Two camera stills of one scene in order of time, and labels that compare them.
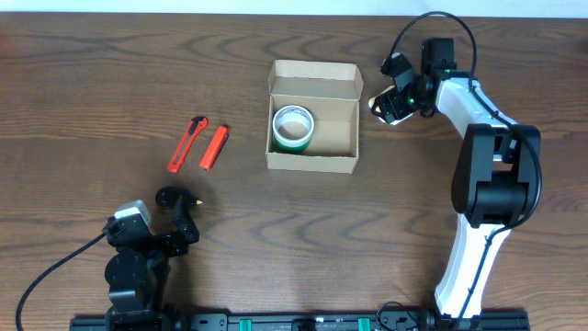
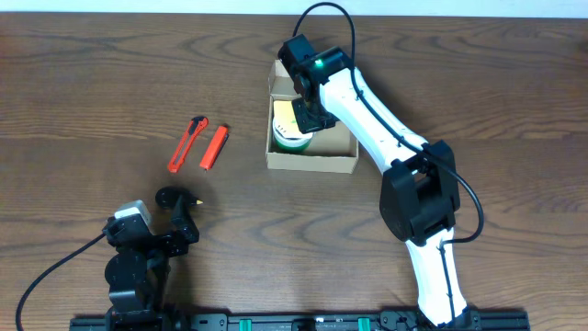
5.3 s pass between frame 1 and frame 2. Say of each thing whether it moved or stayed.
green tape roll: stayed
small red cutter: stayed
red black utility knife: stayed
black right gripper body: moved
